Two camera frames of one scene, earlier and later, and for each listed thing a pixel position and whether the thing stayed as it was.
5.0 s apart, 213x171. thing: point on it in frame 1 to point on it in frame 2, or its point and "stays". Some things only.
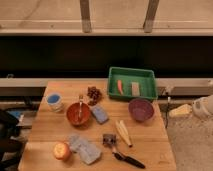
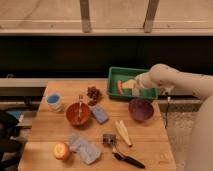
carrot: x=120 y=87 stays
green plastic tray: x=129 y=83 stays
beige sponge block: x=135 y=89 stays
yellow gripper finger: x=181 y=110 to x=149 y=80
